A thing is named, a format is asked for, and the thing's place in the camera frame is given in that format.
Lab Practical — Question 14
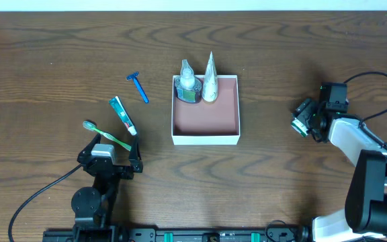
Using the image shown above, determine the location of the white box with pink interior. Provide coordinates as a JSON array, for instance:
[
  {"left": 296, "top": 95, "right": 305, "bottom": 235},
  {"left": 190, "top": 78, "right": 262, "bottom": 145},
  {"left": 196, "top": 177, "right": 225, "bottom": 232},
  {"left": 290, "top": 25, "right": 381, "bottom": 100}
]
[{"left": 171, "top": 75, "right": 241, "bottom": 145}]

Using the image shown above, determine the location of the small white green packet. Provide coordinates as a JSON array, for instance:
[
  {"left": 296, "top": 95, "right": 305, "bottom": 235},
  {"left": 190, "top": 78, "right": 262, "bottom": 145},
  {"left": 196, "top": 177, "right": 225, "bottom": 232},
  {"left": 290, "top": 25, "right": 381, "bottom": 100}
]
[{"left": 291, "top": 118, "right": 308, "bottom": 137}]

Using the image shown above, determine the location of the green toothpaste tube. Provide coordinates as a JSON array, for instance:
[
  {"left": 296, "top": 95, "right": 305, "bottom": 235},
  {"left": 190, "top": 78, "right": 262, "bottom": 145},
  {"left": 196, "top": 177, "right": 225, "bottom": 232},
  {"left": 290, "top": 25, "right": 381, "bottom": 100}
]
[{"left": 109, "top": 96, "right": 137, "bottom": 136}]

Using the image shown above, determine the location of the blue disposable razor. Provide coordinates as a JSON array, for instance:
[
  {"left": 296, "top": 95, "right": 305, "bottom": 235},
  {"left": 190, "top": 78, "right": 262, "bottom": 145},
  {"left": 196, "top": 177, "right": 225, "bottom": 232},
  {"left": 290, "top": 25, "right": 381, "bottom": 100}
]
[{"left": 126, "top": 71, "right": 149, "bottom": 104}]

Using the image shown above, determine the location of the white lotion tube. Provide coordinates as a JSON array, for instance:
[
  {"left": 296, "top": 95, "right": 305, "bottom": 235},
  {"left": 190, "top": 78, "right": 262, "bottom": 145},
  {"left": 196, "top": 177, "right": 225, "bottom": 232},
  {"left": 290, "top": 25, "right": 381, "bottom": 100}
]
[{"left": 202, "top": 52, "right": 218, "bottom": 103}]

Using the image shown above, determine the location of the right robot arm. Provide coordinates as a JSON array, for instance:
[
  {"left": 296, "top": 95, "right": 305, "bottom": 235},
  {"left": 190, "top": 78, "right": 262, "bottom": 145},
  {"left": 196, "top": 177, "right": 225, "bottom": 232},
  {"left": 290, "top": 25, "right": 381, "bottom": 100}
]
[{"left": 291, "top": 83, "right": 387, "bottom": 241}]

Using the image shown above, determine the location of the green toothbrush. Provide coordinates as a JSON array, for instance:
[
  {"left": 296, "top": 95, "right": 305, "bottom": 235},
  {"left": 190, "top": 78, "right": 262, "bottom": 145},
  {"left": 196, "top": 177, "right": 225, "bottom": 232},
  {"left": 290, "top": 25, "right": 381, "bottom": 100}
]
[{"left": 83, "top": 120, "right": 132, "bottom": 151}]

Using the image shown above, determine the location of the left black cable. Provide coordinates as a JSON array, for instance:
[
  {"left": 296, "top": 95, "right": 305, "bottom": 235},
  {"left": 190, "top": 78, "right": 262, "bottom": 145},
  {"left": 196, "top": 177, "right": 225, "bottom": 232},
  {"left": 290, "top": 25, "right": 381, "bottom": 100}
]
[{"left": 7, "top": 163, "right": 83, "bottom": 242}]

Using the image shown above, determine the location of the clear foam soap pump bottle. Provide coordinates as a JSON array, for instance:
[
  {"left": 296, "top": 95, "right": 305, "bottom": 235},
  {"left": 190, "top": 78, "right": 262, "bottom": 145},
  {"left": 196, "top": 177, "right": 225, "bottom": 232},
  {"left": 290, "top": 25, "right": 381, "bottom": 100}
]
[{"left": 174, "top": 59, "right": 202, "bottom": 104}]

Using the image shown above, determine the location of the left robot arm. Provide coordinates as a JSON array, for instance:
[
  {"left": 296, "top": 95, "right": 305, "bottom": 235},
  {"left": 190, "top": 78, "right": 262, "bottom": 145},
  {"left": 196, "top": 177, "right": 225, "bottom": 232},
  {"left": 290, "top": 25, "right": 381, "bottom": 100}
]
[{"left": 71, "top": 134, "right": 143, "bottom": 241}]

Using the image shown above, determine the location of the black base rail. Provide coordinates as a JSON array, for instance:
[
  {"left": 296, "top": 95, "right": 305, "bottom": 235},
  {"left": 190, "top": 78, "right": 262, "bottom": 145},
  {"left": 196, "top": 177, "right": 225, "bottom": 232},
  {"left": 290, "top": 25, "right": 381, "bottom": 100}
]
[{"left": 42, "top": 225, "right": 312, "bottom": 242}]

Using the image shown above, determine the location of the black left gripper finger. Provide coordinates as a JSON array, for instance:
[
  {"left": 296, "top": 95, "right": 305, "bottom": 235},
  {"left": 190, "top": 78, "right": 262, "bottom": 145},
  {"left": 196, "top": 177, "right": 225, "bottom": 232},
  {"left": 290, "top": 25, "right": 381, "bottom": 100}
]
[
  {"left": 77, "top": 134, "right": 101, "bottom": 159},
  {"left": 128, "top": 136, "right": 143, "bottom": 166}
]

